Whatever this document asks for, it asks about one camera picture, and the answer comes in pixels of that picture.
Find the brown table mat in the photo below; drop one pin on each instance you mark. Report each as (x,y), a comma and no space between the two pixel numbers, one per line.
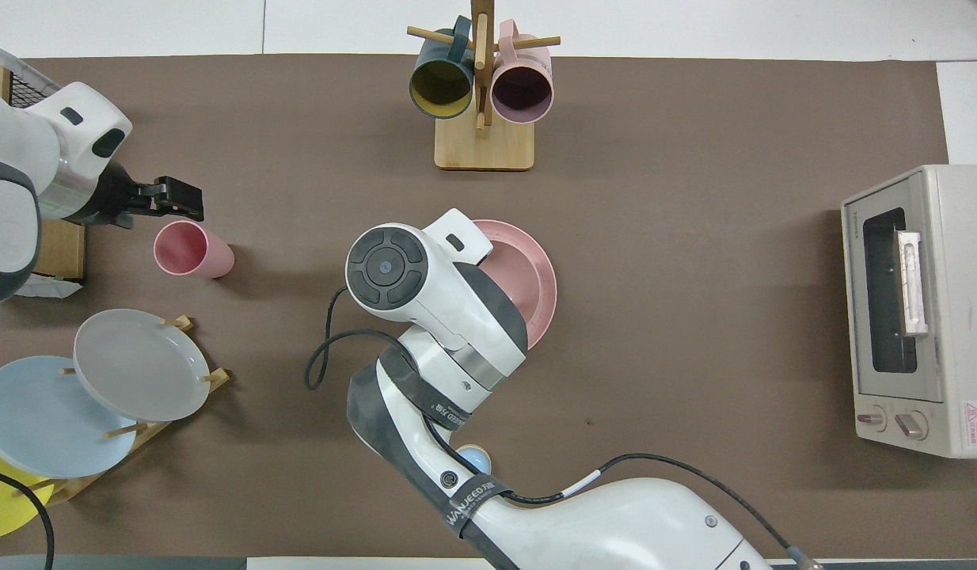
(694,158)

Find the salmon pink cup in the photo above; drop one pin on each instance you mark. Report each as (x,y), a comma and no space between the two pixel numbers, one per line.
(215,257)

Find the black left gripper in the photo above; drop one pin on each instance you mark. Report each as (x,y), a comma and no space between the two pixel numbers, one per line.
(116,198)

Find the pale pink mug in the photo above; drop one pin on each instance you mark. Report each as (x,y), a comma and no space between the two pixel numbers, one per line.
(522,91)

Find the wooden plate rack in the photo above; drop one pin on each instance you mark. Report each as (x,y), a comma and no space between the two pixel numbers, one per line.
(217,380)

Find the blue call bell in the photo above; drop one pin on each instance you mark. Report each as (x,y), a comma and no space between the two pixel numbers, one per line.
(477,459)

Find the gray plate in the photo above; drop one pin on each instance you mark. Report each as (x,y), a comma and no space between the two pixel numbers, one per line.
(140,364)

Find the dark teal mug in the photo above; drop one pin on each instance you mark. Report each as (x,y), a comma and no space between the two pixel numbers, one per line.
(441,87)

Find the wooden mug tree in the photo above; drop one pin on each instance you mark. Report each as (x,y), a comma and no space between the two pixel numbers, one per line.
(484,150)

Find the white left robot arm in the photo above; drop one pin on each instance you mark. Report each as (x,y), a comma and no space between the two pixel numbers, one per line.
(13,142)

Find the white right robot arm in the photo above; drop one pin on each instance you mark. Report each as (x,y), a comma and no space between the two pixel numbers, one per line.
(457,301)

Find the white toaster oven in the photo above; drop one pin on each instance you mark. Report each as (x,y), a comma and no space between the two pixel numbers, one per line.
(956,317)

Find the light pink plate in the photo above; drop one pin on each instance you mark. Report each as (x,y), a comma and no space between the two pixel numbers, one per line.
(536,277)

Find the yellow plate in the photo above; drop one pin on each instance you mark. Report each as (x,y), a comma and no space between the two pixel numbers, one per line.
(1,507)

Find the white patterned paper bag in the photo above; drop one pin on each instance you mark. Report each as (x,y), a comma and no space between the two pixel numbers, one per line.
(49,286)

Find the light blue plate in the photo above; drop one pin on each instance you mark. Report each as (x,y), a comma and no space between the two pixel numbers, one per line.
(37,419)

